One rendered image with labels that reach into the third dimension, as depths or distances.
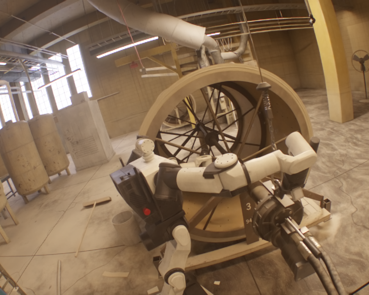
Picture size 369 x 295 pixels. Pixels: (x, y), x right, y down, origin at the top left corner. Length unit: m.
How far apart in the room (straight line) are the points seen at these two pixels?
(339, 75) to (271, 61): 8.34
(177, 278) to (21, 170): 5.51
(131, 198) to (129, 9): 5.43
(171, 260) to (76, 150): 6.56
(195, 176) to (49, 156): 6.79
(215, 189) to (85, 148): 6.85
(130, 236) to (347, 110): 5.49
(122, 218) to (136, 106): 9.60
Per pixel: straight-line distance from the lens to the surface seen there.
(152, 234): 1.14
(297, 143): 0.72
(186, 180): 0.74
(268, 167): 0.67
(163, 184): 0.82
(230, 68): 1.68
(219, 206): 2.68
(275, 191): 1.03
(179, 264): 1.36
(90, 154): 7.38
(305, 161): 0.69
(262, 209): 1.06
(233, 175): 0.66
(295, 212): 1.13
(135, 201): 0.97
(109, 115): 12.36
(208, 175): 0.67
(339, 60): 5.71
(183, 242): 1.22
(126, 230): 2.66
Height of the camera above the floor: 1.66
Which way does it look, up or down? 16 degrees down
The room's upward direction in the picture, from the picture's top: 16 degrees counter-clockwise
